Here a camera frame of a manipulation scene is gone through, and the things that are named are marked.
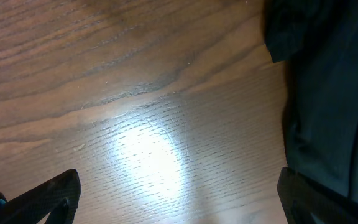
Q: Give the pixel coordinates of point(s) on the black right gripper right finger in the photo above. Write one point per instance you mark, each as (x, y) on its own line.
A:
(306, 201)

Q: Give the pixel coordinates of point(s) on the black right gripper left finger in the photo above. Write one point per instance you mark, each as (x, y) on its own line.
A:
(56, 200)

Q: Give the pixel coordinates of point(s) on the black garment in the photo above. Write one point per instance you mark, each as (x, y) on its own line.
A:
(319, 40)

